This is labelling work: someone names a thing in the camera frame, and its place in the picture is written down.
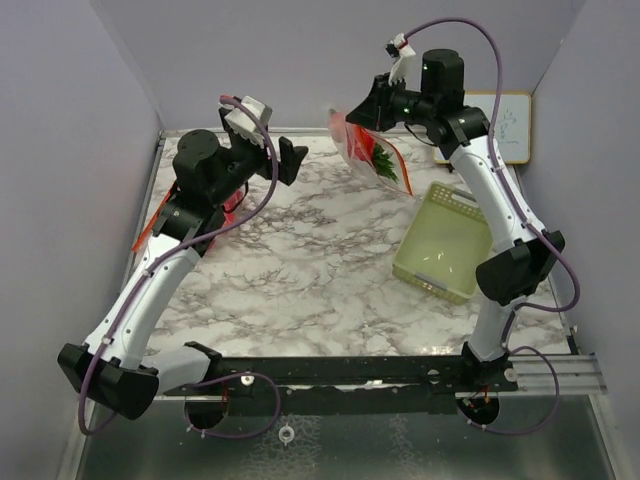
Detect toy pineapple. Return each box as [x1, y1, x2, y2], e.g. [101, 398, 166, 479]
[371, 144, 398, 183]

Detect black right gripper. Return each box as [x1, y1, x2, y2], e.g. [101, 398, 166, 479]
[344, 74, 434, 134]

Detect red bell pepper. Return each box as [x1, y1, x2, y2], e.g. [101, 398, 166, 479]
[346, 123, 376, 162]

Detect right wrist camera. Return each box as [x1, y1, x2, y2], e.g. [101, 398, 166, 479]
[385, 33, 416, 85]

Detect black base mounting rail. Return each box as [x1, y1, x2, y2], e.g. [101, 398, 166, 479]
[167, 355, 518, 416]

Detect pale green plastic basket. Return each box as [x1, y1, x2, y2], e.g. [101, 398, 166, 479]
[392, 182, 492, 305]

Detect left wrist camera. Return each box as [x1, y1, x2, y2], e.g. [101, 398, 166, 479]
[222, 96, 273, 147]

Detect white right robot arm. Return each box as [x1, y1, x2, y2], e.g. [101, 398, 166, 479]
[346, 45, 565, 391]

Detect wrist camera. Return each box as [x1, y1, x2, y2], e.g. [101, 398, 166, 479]
[385, 33, 416, 85]
[222, 96, 273, 147]

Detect clear orange-zipper zip bag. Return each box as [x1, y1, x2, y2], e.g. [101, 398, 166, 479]
[132, 180, 249, 253]

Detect small framed whiteboard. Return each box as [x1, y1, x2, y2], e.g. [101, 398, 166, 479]
[432, 91, 532, 165]

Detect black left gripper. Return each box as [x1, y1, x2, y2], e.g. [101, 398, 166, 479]
[211, 125, 308, 206]

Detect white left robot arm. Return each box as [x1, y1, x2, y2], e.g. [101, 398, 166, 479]
[58, 109, 309, 420]

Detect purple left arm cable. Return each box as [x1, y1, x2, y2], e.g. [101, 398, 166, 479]
[77, 94, 282, 441]

